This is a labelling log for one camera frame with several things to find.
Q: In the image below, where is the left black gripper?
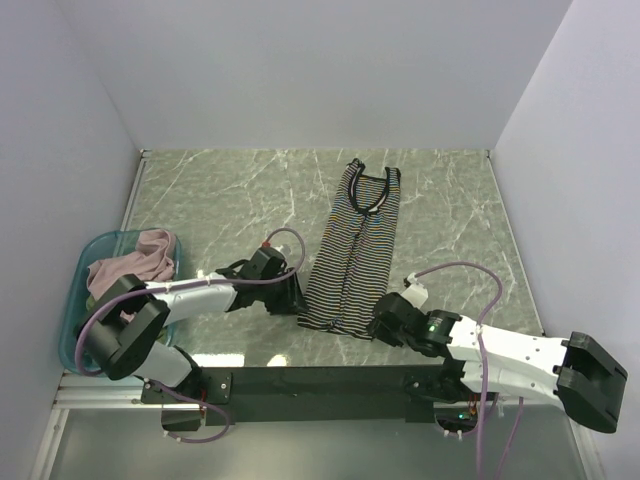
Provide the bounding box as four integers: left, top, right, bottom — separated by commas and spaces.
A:
258, 267, 309, 315

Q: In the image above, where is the black white striped tank top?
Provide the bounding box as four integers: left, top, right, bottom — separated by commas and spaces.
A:
297, 158, 401, 340

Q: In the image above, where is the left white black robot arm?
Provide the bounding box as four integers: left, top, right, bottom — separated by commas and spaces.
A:
74, 244, 308, 402

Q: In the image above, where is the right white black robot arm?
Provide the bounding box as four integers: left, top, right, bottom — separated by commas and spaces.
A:
367, 293, 628, 434

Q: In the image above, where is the pink tank top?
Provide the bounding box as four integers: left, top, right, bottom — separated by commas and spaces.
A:
87, 229, 177, 300

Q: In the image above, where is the green tank top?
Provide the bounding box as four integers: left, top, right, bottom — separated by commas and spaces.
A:
85, 295, 99, 312

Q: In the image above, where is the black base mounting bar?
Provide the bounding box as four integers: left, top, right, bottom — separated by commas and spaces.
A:
141, 366, 501, 432

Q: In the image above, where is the teal plastic laundry basket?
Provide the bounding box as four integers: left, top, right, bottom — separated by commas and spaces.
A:
58, 230, 182, 372

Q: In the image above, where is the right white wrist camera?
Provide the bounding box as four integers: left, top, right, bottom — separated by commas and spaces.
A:
401, 273, 429, 309

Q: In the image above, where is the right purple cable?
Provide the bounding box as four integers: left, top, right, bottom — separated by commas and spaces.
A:
409, 261, 526, 480

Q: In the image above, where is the purple cable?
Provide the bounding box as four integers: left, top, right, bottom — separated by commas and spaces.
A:
409, 261, 526, 480
73, 227, 307, 445

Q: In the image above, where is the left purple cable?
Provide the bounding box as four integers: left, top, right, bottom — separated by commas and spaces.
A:
73, 227, 307, 445

